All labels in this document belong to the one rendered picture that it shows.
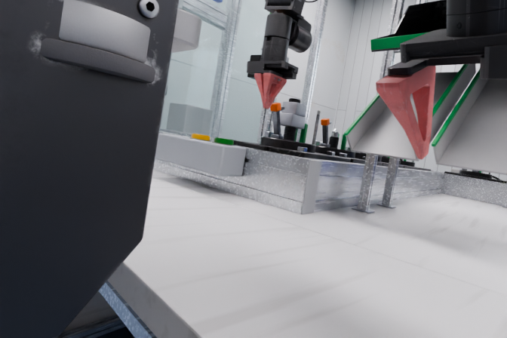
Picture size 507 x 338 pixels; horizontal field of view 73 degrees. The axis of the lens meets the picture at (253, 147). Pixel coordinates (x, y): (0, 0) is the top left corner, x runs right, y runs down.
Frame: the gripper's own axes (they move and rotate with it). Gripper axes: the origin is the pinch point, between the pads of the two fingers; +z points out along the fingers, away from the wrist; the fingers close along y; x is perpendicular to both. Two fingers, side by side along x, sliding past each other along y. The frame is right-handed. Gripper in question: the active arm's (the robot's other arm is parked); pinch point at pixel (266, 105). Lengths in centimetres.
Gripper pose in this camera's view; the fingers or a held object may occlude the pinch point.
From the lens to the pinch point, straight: 77.4
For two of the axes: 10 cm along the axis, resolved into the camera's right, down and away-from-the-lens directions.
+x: -6.1, -0.5, -7.9
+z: -1.5, 9.9, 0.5
